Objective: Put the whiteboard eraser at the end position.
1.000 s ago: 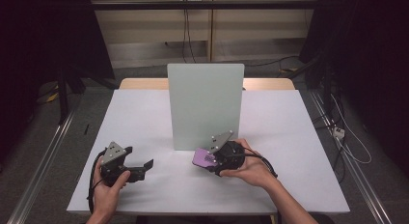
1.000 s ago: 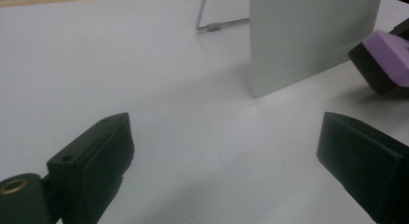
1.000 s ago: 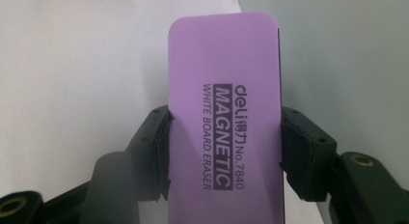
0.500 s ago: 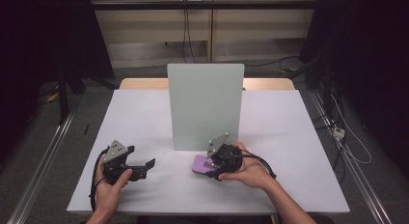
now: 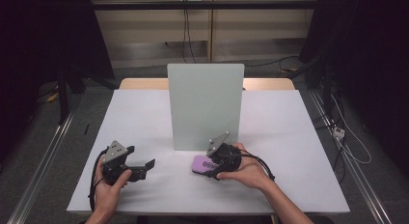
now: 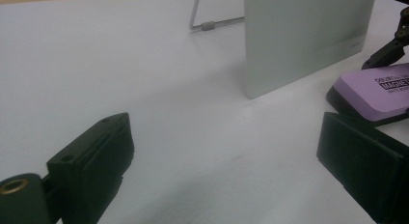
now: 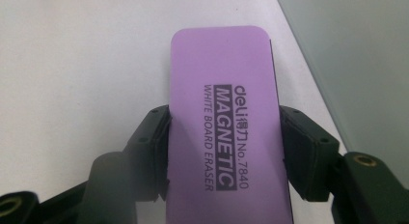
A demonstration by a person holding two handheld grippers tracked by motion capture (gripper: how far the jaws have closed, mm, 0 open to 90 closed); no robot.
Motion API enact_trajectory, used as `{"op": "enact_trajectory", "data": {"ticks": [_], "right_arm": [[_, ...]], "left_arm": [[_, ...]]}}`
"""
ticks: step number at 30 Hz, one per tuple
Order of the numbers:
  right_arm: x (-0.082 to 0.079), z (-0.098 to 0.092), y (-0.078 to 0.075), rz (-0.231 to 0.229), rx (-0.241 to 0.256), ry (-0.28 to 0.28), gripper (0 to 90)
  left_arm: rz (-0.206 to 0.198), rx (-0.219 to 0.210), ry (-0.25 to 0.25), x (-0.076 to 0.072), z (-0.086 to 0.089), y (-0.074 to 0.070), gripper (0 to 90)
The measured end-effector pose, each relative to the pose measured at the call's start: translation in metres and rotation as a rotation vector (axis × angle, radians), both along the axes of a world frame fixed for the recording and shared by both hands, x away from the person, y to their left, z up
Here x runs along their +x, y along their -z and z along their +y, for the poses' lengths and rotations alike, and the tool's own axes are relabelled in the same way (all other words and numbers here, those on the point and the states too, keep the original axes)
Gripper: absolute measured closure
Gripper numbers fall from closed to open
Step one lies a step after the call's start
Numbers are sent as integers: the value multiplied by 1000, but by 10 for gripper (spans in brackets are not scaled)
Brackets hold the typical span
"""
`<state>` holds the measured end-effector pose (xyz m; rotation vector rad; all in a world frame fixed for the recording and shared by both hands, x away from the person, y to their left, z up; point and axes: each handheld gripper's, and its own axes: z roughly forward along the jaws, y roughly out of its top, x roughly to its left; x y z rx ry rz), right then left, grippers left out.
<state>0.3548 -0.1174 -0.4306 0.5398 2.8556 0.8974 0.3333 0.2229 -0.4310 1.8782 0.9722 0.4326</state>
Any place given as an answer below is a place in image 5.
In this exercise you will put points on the person's left hand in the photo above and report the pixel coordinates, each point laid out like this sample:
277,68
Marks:
106,195

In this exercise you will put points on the metal floor rail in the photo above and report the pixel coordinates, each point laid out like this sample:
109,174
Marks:
363,182
41,166

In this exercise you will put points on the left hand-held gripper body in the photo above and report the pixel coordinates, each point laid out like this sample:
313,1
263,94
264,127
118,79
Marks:
115,151

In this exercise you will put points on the black pen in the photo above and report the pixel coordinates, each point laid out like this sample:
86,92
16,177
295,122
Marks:
86,129

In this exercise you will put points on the glass whiteboard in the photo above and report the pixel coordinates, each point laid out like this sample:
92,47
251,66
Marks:
205,105

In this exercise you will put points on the white power strip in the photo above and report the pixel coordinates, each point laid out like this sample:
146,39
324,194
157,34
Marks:
339,133

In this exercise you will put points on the white table cover sheet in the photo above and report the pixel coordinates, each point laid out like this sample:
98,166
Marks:
173,195

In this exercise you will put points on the black horizontal bar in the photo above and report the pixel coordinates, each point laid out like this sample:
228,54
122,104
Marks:
144,5

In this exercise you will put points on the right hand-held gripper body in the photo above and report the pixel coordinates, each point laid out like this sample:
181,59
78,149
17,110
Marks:
225,156

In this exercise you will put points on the purple whiteboard eraser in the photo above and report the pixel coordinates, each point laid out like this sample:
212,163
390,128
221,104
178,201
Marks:
202,164

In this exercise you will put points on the dark curtain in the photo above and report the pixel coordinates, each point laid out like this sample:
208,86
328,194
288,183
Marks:
369,40
41,34

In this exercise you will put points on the yellow floor object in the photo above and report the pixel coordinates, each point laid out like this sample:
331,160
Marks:
53,97

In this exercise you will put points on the person's right hand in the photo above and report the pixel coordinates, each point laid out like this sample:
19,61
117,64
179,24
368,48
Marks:
250,174

